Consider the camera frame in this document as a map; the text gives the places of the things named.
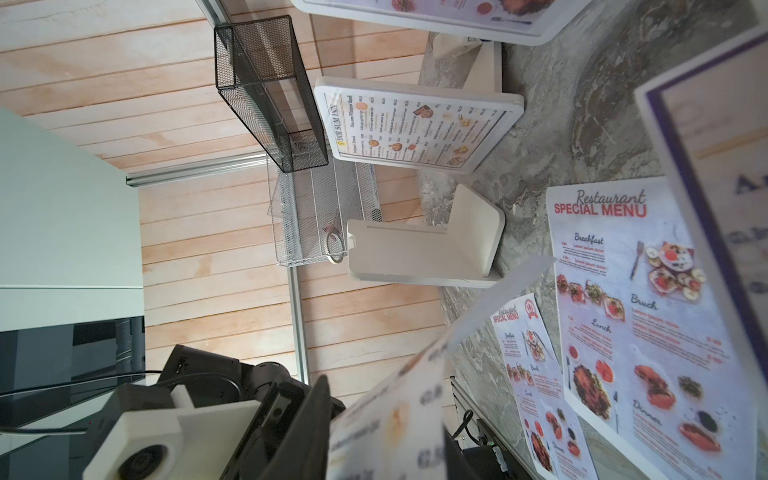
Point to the white menu holder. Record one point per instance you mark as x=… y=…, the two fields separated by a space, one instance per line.
x=459 y=255
x=527 y=23
x=483 y=85

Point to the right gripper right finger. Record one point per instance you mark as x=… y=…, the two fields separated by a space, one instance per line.
x=457 y=467

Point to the dim sum menu sheet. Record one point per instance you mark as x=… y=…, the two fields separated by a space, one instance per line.
x=408 y=129
x=395 y=431
x=707 y=119

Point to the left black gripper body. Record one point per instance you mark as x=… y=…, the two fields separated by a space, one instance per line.
x=213 y=379

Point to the pink special menu sheet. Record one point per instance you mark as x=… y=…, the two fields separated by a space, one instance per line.
x=647 y=358
x=551 y=428

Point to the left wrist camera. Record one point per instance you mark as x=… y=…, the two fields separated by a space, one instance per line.
x=148 y=432

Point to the white tape roll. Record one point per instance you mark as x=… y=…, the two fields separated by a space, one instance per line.
x=334 y=247

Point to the white wire wall shelf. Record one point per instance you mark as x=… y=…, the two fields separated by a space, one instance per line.
x=304 y=205

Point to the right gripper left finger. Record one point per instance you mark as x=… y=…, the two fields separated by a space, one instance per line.
x=303 y=453

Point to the black mesh wall basket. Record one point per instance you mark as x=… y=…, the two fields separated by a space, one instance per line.
x=261 y=76

